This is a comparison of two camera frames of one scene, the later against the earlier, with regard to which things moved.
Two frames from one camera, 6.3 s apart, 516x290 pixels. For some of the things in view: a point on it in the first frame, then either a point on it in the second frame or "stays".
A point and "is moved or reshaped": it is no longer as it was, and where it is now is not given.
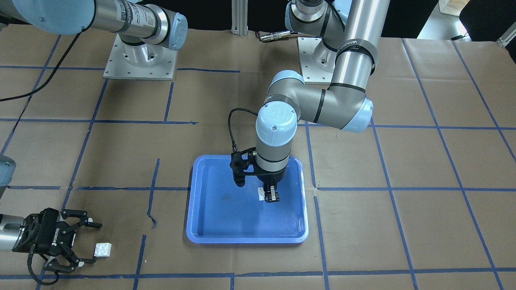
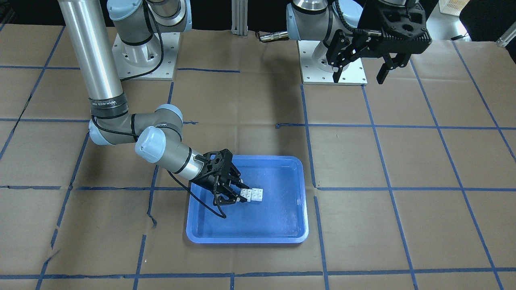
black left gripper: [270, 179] -> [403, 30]
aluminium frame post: [239, 17] stays
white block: [102, 249] -> [246, 193]
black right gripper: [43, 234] -> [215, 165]
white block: [261, 193] is moved or reshaped
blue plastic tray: [219, 212] stays
